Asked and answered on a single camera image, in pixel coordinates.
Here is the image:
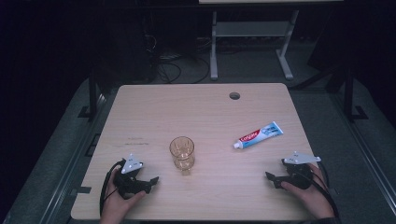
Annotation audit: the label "clear amber glass cup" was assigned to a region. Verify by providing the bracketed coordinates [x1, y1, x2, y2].
[168, 135, 196, 176]

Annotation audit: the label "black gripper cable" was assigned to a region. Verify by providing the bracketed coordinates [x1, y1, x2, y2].
[98, 159, 127, 217]
[306, 160, 341, 218]

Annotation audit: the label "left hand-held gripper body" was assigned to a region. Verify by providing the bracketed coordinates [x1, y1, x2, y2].
[113, 153, 148, 199]

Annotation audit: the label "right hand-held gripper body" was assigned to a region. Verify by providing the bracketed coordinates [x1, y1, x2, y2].
[280, 150, 322, 190]

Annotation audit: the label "person's left hand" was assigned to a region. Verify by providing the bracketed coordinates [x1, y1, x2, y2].
[99, 167, 147, 224]

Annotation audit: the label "white red blue toothpaste tube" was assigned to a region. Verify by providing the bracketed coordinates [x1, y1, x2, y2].
[233, 120, 285, 150]

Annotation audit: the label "black metal stand post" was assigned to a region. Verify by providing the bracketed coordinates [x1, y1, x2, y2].
[341, 66, 370, 123]
[77, 66, 101, 119]

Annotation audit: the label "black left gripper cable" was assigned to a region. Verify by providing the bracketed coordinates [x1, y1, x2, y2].
[98, 159, 127, 217]

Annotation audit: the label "white metal stand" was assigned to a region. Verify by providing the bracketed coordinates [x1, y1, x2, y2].
[209, 8, 301, 81]

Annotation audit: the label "person's right hand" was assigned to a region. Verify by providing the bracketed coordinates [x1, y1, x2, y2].
[280, 162, 336, 220]

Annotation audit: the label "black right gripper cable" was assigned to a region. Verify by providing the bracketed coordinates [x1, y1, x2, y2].
[306, 160, 341, 218]

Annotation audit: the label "dark computer tower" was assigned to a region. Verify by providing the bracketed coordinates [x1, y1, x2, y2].
[101, 12, 158, 92]

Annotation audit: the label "black floor cables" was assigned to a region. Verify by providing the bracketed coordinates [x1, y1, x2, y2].
[146, 32, 212, 85]

